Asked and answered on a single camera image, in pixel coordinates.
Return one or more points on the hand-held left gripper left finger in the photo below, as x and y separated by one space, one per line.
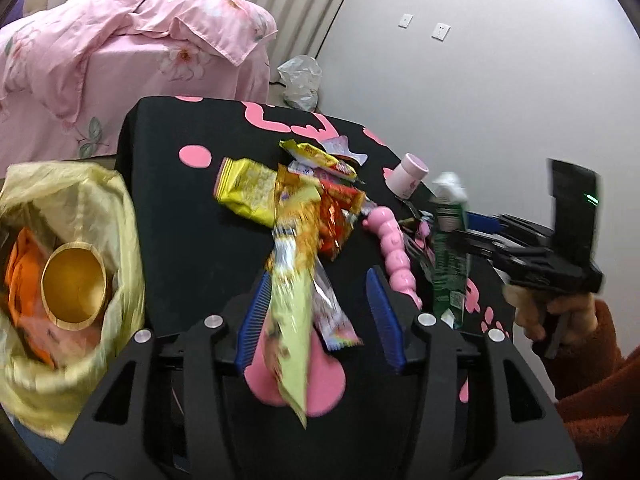
252 322

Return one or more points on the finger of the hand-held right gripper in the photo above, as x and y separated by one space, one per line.
475 247
505 226

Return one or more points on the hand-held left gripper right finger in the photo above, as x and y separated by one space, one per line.
386 322

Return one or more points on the green wrapper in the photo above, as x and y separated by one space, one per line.
448 265

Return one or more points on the long yellow-green wrapper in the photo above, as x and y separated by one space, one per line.
290 310

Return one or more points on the pink and white wrapper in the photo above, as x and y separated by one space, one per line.
341 146

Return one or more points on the yellow snack packet red label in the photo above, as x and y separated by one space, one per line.
315 156

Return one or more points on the yellow plastic bag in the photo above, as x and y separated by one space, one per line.
105 180

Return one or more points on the person's right forearm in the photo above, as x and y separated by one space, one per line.
600 390

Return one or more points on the person's right hand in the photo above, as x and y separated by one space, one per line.
527 310

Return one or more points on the clear pink silver wrapper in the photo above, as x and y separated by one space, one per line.
332 320

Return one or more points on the pink caterpillar toy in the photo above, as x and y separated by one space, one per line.
395 255

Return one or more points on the pink jar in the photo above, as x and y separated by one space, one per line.
407 175

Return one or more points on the red snack wrapper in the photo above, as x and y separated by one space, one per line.
336 220

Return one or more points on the black pink-print tablecloth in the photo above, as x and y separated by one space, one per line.
175 235

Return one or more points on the yellow wrapper with pink end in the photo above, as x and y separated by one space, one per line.
250 185

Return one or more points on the gold paper bowl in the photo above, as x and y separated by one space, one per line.
75 285

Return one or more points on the orange wrapper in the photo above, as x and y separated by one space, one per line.
25 265

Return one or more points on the clear plastic bag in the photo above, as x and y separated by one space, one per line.
300 80

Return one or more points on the pink floral blanket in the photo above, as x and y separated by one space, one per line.
100 60

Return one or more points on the purple pillow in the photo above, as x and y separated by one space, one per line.
17 9

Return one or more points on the white wall socket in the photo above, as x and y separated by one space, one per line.
440 31
405 20

